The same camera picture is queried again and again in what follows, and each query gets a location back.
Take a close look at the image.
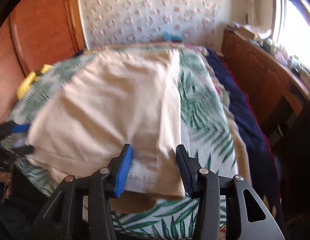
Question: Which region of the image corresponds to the beige printed t-shirt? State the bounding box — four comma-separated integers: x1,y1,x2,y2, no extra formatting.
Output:
26,49,185,214

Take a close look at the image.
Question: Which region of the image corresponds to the navy blue blanket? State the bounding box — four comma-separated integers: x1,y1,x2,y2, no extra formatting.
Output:
205,48,283,222

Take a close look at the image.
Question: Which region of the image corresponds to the yellow plush toy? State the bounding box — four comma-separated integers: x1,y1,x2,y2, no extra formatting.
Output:
17,64,53,100

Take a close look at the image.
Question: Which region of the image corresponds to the palm leaf bed sheet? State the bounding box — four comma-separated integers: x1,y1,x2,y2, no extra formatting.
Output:
7,48,239,239

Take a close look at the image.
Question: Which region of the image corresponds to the wooden louvered wardrobe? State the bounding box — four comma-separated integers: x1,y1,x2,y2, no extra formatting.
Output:
0,0,86,123

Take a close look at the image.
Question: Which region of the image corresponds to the wooden low cabinet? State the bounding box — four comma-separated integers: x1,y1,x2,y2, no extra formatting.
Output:
222,30,310,135

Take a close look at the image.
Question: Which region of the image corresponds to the circle patterned sheer curtain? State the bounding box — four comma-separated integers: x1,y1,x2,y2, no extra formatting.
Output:
78,0,221,49

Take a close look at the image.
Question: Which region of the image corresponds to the blue toy on box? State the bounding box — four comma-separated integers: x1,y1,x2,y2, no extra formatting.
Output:
162,31,183,43

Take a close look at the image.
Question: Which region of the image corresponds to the cardboard box on cabinet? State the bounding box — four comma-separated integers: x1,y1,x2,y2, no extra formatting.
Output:
236,25,260,40

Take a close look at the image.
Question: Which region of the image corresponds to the window with wooden frame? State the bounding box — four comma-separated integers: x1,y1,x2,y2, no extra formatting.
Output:
272,0,310,70

